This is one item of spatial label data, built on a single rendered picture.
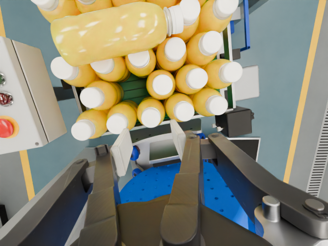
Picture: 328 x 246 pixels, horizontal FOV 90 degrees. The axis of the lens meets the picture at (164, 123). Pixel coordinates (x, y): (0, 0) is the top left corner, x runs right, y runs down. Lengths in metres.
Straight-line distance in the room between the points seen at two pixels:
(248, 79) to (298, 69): 1.29
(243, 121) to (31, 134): 0.49
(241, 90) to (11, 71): 0.60
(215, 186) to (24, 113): 0.40
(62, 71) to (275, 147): 1.84
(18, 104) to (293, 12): 1.88
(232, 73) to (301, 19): 1.61
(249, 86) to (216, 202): 0.42
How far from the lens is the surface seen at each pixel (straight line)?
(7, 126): 0.41
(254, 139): 1.60
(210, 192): 0.38
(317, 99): 2.08
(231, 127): 0.48
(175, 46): 0.33
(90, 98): 0.35
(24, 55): 0.43
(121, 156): 0.16
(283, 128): 1.93
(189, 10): 0.36
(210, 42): 0.35
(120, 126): 0.34
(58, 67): 0.37
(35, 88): 0.42
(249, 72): 0.65
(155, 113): 0.33
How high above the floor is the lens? 1.42
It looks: 76 degrees down
